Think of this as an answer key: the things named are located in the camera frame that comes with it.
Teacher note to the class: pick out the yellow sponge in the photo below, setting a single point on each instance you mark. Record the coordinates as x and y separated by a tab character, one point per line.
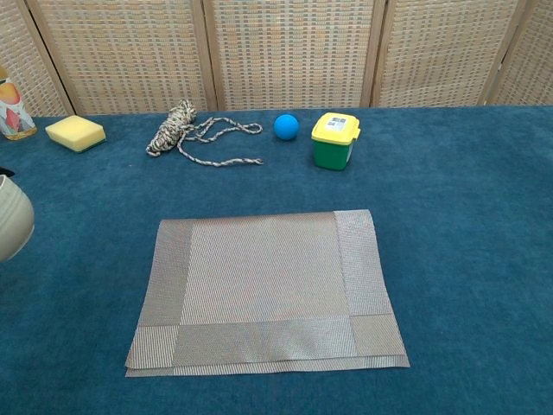
73	132

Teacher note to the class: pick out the white bowl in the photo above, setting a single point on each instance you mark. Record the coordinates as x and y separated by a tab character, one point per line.
15	216

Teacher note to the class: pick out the brown woven placemat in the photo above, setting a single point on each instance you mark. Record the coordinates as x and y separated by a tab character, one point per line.
268	281

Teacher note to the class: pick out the blue felt table cover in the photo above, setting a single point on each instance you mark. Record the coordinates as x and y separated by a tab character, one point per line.
453	216

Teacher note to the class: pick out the blue ball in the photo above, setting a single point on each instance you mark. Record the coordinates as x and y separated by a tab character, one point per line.
286	127

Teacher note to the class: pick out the juice bottle with white cap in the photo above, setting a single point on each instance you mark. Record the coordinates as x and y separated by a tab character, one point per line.
13	112

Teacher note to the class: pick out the green container with yellow lid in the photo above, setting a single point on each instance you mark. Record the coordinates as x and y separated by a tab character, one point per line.
332	147

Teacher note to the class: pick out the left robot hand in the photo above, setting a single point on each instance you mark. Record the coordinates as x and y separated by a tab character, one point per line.
6	173

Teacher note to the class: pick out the woven bamboo screen panel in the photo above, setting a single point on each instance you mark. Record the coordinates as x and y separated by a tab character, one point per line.
26	56
440	56
125	56
294	56
531	65

